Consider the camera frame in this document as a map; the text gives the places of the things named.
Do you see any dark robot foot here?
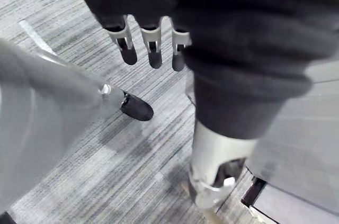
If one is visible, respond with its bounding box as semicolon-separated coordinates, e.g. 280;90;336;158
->
120;90;155;122

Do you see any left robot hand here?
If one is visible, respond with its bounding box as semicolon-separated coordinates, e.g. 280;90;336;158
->
64;0;339;210

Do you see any grey cabinet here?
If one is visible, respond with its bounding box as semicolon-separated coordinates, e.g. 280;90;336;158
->
240;59;339;224

